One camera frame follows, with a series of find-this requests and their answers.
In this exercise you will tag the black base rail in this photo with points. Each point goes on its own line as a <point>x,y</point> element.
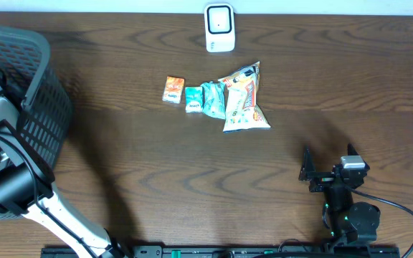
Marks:
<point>153,251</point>

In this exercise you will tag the mint green pouch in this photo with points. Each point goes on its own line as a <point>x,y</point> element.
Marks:
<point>214,103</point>

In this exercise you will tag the orange tissue pack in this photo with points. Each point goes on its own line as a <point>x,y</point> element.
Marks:
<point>173,89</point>

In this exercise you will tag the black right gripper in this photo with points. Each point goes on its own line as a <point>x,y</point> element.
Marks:
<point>323,179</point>

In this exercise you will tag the green tissue pack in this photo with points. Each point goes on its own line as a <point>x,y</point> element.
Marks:
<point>194,99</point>

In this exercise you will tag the cream snack bag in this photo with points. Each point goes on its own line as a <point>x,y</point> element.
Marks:
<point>242,111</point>

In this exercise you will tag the white barcode scanner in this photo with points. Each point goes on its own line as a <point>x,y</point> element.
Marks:
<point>219,27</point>

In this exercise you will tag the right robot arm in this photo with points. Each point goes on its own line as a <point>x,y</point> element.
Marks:
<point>353,224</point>

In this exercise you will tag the grey plastic shopping basket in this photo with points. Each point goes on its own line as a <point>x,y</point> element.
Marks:
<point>25,56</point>

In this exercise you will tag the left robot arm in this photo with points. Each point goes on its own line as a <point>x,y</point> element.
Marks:
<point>29,141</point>

